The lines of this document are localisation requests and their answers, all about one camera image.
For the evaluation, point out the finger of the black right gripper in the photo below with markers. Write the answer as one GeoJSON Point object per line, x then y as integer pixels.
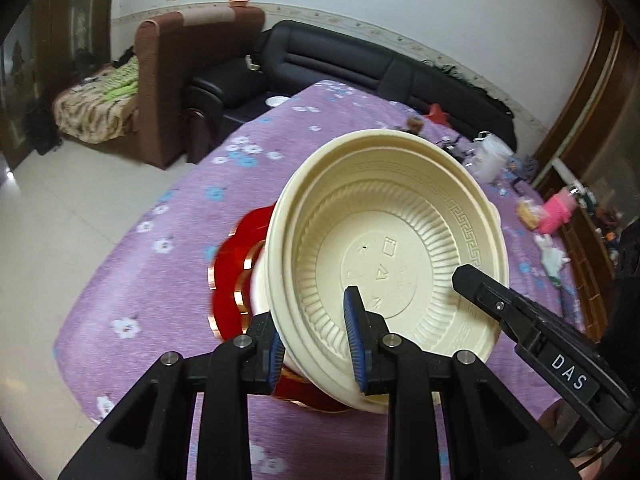
{"type": "Point", "coordinates": [517, 315]}

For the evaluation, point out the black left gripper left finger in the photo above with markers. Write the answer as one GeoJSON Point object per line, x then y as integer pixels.
{"type": "Point", "coordinates": [203, 399]}

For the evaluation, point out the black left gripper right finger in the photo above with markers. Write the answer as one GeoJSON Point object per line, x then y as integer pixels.
{"type": "Point", "coordinates": [446, 410]}

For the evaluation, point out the large beige plastic bowl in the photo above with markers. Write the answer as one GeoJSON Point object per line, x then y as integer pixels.
{"type": "Point", "coordinates": [395, 216]}

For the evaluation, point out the person's right hand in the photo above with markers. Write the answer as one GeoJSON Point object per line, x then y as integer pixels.
{"type": "Point", "coordinates": [601, 442]}

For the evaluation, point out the bag of snacks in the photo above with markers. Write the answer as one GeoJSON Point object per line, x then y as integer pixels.
{"type": "Point", "coordinates": [530, 213]}

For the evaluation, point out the pink sleeved thermos bottle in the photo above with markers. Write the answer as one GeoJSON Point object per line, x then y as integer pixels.
{"type": "Point", "coordinates": [558, 210]}

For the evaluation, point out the purple floral tablecloth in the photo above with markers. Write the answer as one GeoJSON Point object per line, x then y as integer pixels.
{"type": "Point", "coordinates": [151, 295]}

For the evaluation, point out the red scalloped plate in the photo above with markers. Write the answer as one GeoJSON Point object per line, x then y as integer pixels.
{"type": "Point", "coordinates": [231, 309]}

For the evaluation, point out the white plastic jar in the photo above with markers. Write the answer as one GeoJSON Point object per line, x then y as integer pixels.
{"type": "Point", "coordinates": [489, 157]}

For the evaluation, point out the wooden sideboard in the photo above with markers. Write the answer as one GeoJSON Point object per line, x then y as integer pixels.
{"type": "Point", "coordinates": [595, 143]}

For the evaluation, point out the red plastic bag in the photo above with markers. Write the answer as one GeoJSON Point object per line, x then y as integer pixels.
{"type": "Point", "coordinates": [437, 116]}

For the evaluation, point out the dark cylindrical motor with gear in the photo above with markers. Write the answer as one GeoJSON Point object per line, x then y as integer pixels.
{"type": "Point", "coordinates": [414, 125]}

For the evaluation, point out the patterned blanket bed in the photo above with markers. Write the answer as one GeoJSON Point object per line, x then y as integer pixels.
{"type": "Point", "coordinates": [103, 107]}

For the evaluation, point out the black leather sofa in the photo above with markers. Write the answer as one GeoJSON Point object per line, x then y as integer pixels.
{"type": "Point", "coordinates": [291, 56]}

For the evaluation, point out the brown armchair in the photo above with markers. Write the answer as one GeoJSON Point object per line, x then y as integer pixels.
{"type": "Point", "coordinates": [173, 47]}

